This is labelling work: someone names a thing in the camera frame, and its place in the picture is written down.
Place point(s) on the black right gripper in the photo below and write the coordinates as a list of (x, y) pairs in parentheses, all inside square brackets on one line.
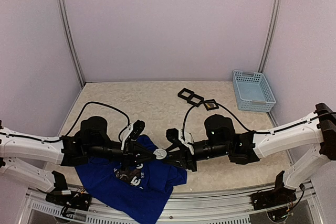
[(189, 162)]

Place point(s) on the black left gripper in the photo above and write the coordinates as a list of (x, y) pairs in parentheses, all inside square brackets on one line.
[(130, 151)]

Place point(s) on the blue printed t-shirt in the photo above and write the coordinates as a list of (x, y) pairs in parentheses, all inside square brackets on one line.
[(141, 192)]

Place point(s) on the sunset painting round brooch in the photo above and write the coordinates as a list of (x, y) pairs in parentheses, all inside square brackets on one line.
[(210, 105)]

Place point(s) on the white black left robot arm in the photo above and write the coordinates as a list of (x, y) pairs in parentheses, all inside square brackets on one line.
[(90, 141)]

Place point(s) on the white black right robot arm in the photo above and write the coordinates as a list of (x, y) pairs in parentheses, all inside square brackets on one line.
[(316, 129)]

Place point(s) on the light blue plastic basket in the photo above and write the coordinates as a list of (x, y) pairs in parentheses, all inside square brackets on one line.
[(252, 91)]

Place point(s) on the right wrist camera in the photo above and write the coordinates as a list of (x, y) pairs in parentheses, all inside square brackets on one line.
[(179, 138)]

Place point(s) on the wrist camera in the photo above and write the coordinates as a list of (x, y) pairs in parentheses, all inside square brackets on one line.
[(179, 138), (131, 132)]

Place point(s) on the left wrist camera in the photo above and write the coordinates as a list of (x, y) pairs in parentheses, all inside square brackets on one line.
[(131, 132)]

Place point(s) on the black square frame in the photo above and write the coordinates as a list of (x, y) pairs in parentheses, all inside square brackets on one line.
[(186, 94), (195, 100), (210, 101)]

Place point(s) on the aluminium front rail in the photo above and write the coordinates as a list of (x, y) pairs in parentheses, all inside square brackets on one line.
[(225, 206)]

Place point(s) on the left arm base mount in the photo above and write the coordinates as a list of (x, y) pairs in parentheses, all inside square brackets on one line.
[(72, 199)]

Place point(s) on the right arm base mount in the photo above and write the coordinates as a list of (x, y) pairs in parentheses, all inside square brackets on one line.
[(277, 196)]

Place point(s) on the aluminium corner post left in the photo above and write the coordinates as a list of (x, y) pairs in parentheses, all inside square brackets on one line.
[(70, 42)]

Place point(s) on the aluminium corner post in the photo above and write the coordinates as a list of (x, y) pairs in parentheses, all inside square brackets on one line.
[(70, 42), (270, 35)]

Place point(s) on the aluminium corner post right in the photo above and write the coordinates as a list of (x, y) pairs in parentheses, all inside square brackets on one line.
[(270, 35)]

